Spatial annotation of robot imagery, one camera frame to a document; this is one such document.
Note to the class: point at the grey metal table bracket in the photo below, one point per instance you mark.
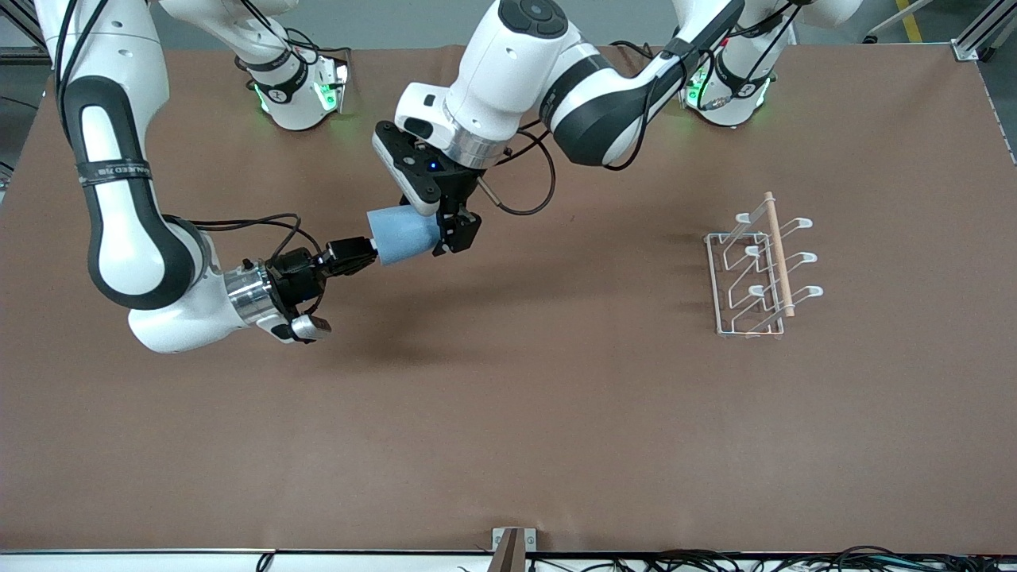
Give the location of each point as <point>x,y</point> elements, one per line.
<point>529,540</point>

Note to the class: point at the grey metal leg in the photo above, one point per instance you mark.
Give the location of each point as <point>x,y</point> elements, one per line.
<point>894,22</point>

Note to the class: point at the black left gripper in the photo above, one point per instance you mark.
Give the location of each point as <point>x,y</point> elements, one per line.
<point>456,190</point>

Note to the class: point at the brown table cover sheet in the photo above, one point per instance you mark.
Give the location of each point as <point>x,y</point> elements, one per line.
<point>477,413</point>

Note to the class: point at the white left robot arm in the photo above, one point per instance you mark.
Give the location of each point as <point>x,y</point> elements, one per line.
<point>508,71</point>

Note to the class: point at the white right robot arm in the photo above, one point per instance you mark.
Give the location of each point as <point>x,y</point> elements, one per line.
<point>119,199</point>

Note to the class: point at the light blue cup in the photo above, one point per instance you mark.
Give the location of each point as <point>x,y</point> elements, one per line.
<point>405,234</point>

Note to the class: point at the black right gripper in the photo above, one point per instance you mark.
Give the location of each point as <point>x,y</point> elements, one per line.
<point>295,278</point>

